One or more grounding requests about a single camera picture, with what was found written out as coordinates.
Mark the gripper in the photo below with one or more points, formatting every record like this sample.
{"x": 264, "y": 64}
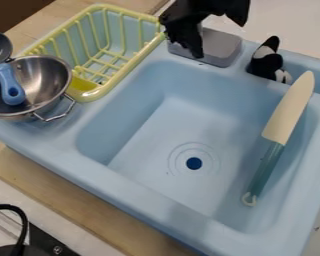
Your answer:
{"x": 203, "y": 8}

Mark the light blue toy sink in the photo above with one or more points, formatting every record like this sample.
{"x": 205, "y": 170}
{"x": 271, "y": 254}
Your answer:
{"x": 176, "y": 140}

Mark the black and white plush toy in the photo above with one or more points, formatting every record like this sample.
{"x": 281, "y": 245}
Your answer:
{"x": 266, "y": 61}

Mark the yellow dish rack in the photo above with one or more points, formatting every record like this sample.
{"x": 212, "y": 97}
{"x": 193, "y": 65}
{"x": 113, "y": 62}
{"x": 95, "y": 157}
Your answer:
{"x": 105, "y": 50}

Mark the silver pot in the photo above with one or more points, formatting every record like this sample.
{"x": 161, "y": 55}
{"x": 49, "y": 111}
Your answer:
{"x": 42, "y": 80}

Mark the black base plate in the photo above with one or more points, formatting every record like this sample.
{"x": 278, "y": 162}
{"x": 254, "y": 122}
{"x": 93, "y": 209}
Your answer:
{"x": 47, "y": 241}

